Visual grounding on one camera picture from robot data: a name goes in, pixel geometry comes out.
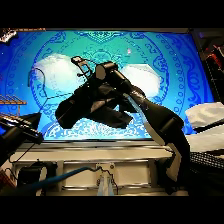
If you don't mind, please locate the silver frame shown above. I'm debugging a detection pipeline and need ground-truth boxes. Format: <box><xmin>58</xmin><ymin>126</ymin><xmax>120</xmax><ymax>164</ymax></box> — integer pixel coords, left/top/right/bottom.
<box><xmin>9</xmin><ymin>28</ymin><xmax>224</xmax><ymax>197</ymax></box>

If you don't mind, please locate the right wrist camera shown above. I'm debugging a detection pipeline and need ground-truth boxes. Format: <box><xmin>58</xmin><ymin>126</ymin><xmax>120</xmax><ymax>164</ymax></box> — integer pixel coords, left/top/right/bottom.
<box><xmin>70</xmin><ymin>55</ymin><xmax>93</xmax><ymax>80</ymax></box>

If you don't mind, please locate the black cable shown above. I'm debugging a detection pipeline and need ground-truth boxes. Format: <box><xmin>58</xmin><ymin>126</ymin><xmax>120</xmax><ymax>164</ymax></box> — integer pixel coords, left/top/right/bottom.
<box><xmin>0</xmin><ymin>165</ymin><xmax>101</xmax><ymax>197</ymax></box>

